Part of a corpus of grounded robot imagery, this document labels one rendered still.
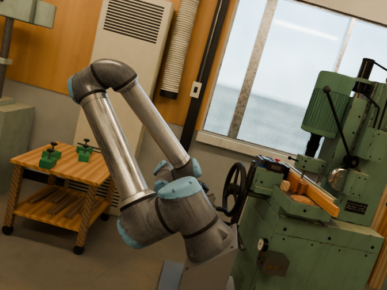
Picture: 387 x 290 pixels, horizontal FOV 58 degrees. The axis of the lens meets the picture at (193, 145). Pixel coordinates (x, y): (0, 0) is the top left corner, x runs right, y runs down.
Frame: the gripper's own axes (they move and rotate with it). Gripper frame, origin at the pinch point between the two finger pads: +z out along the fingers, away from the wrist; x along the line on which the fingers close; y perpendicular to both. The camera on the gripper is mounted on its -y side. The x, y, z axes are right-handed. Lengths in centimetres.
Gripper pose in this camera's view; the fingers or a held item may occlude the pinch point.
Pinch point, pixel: (213, 206)
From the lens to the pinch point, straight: 186.0
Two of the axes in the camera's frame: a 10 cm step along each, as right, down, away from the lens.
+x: -1.2, -2.2, 9.7
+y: 5.8, -8.1, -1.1
